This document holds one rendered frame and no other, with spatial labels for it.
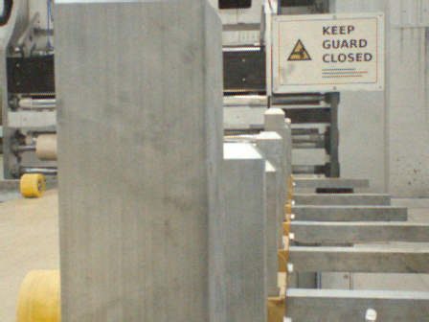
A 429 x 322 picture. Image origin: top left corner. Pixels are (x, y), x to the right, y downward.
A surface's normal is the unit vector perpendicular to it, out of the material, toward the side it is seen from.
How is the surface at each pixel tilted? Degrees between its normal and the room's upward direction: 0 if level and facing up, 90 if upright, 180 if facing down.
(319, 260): 90
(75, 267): 90
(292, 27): 90
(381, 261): 90
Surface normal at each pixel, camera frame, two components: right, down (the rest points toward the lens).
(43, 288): -0.09, -0.67
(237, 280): -0.11, 0.05
